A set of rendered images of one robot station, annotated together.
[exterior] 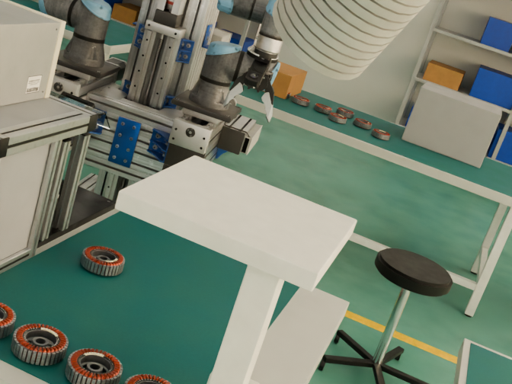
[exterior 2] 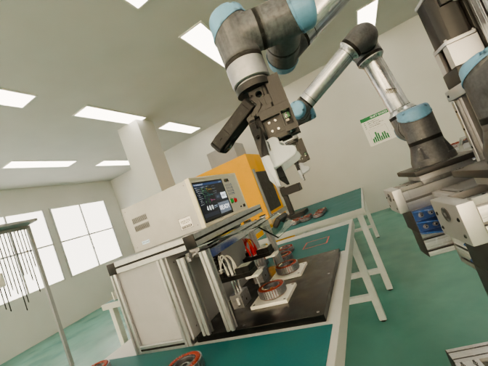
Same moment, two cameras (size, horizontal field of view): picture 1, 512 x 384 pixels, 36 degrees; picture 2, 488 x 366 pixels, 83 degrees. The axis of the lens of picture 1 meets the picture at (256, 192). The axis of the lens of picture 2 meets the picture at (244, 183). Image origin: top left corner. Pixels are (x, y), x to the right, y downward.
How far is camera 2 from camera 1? 247 cm
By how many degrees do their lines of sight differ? 101
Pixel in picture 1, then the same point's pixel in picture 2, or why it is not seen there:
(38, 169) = (158, 280)
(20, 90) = (176, 229)
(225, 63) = (478, 85)
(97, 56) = (426, 155)
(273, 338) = not seen: outside the picture
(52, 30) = (180, 187)
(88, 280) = not seen: outside the picture
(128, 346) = not seen: outside the picture
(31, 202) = (167, 303)
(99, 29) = (413, 131)
